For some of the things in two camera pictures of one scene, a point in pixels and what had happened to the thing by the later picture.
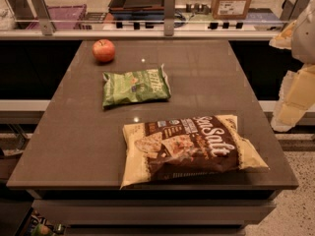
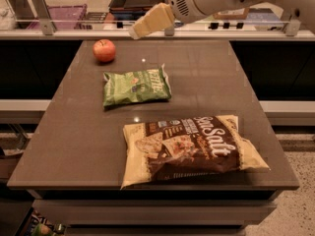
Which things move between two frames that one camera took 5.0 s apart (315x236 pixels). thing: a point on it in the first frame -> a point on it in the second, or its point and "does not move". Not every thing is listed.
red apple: (103, 50) does not move
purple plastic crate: (63, 17) does not move
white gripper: (305, 36) -> (187, 1)
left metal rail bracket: (41, 11) does not move
